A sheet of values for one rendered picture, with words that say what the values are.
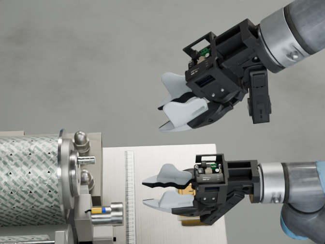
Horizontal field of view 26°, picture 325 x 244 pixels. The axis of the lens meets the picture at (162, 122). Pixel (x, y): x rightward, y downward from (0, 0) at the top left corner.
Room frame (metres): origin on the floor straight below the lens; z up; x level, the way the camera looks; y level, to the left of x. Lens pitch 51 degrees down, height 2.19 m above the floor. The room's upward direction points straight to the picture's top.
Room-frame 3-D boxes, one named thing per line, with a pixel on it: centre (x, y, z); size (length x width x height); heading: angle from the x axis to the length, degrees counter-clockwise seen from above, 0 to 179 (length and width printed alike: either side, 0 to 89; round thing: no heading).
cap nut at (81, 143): (0.89, 0.17, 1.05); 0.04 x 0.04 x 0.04
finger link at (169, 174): (0.76, -0.01, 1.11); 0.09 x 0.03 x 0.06; 84
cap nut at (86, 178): (0.79, 0.15, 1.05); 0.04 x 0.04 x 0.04
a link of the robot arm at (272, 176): (0.73, -0.20, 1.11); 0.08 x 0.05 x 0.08; 3
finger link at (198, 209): (0.70, -0.06, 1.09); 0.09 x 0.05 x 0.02; 102
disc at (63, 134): (0.66, 0.16, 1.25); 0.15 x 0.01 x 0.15; 3
